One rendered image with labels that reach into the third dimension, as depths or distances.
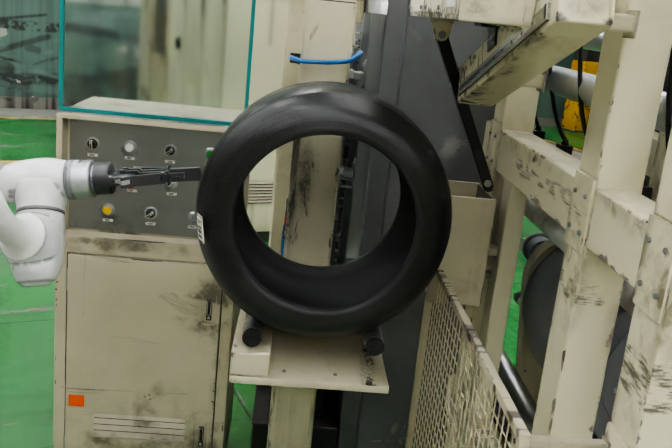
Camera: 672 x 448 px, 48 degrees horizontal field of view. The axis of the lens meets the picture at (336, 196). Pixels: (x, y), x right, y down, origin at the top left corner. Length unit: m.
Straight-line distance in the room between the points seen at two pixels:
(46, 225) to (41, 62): 8.85
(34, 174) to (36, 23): 8.74
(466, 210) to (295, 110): 0.61
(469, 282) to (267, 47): 3.28
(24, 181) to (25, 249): 0.17
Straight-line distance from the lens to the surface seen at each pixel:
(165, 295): 2.41
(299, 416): 2.26
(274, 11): 5.07
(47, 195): 1.77
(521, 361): 2.48
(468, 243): 2.02
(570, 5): 1.30
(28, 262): 1.73
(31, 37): 10.50
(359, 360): 1.91
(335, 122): 1.59
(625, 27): 1.44
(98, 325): 2.49
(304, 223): 2.03
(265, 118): 1.61
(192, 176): 1.75
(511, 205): 2.04
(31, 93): 10.58
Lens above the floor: 1.64
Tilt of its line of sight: 14 degrees down
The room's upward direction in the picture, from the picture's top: 6 degrees clockwise
